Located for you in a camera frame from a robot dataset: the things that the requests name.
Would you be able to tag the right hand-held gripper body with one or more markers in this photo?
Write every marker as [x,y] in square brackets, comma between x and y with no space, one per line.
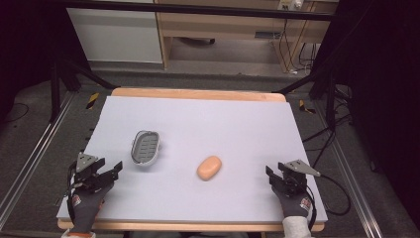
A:
[294,177]

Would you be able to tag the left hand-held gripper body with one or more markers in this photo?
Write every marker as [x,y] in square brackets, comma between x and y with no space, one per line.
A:
[86,175]

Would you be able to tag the person's right hand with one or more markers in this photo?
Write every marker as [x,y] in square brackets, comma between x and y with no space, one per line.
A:
[294,205]

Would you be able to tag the metal soap dish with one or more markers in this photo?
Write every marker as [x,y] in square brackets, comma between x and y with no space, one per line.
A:
[145,147]

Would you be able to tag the orange soap bar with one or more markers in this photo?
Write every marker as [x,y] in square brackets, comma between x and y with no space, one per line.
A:
[209,168]

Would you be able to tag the yellow black tape marker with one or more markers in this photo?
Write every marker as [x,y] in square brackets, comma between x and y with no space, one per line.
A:
[305,107]
[92,100]

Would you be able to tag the white foam board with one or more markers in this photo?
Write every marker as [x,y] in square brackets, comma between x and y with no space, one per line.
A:
[211,125]

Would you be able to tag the wooden table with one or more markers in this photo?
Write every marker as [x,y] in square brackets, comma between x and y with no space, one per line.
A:
[198,94]

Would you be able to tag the white cabinet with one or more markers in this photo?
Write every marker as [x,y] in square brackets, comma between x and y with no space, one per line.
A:
[115,36]

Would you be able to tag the wooden desk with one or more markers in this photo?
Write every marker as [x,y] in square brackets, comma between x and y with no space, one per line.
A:
[231,26]

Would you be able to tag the white power strip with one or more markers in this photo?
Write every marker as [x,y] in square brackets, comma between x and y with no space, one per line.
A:
[290,4]

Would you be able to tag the metal floor rail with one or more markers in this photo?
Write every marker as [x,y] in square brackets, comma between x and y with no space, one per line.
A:
[353,185]
[36,152]

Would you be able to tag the black frame stand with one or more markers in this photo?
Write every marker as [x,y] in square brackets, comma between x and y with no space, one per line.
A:
[317,82]
[66,79]

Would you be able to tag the black metal frame bar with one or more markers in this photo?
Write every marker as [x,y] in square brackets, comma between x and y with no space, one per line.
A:
[198,9]

